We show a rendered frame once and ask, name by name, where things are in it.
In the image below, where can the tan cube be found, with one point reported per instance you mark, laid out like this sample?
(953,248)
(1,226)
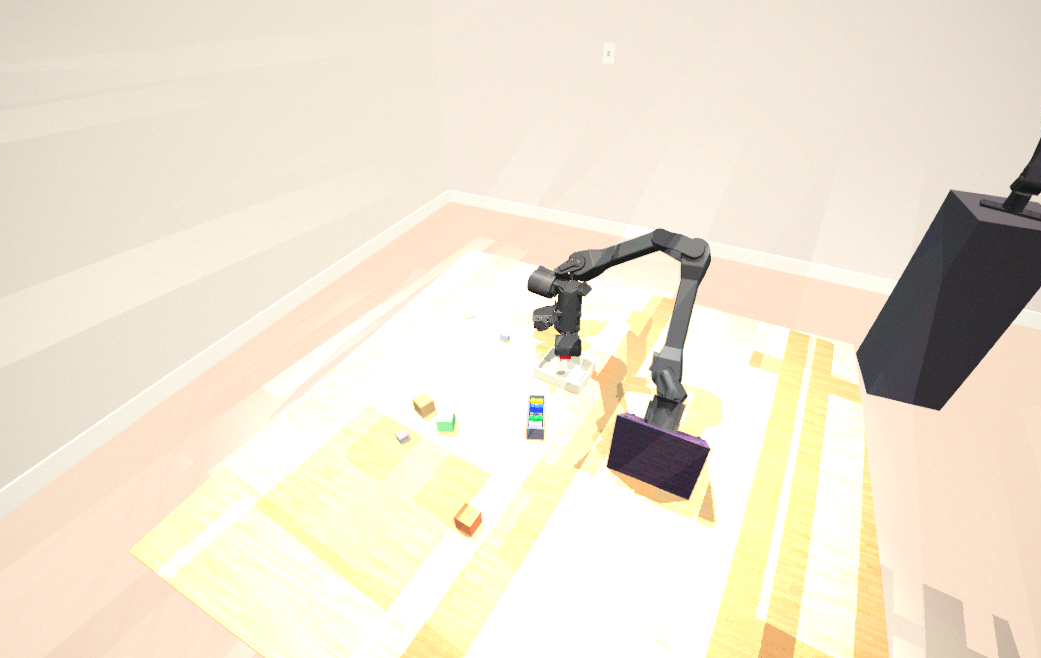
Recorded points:
(423,405)

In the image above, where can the small orange cube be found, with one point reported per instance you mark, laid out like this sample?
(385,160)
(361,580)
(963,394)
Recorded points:
(468,519)

